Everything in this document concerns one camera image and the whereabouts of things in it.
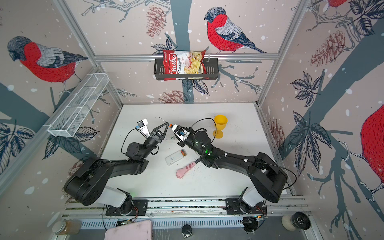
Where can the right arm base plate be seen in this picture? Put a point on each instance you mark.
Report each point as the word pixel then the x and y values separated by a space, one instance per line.
pixel 240 207

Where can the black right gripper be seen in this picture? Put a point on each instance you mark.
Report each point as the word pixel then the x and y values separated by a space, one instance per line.
pixel 192 133

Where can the black wall basket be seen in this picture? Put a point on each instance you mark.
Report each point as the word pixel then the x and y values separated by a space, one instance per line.
pixel 211 67

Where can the white tape roll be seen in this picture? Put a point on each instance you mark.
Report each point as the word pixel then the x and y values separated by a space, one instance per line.
pixel 298 220

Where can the pink handled scraper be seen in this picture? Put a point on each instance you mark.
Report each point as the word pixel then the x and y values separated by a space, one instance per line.
pixel 181 172

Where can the yellow plastic goblet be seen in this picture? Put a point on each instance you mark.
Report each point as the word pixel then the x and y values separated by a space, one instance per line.
pixel 221 122

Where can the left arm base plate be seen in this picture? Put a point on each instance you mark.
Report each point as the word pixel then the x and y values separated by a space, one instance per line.
pixel 129 208

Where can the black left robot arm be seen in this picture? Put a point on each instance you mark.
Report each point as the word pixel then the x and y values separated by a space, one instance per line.
pixel 88 185

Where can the pink cloth pad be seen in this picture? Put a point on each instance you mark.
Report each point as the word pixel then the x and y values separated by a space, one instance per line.
pixel 142 230

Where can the glass jar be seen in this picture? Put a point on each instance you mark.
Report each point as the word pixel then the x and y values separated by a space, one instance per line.
pixel 67 227

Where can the black round knob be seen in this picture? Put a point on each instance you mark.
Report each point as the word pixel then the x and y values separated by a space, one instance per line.
pixel 187 231

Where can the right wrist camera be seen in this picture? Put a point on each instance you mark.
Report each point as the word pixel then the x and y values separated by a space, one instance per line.
pixel 181 133

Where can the aluminium mounting rail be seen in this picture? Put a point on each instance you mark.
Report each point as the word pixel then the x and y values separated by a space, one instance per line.
pixel 193 207

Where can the grey remote control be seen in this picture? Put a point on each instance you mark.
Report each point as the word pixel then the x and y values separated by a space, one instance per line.
pixel 175 157

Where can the red cassava chips bag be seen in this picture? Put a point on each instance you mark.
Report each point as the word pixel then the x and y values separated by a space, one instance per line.
pixel 183 62

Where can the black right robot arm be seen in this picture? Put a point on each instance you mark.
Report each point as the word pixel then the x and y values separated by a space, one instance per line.
pixel 267 177

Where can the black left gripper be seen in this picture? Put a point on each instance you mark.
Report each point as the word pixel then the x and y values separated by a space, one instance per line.
pixel 156 137

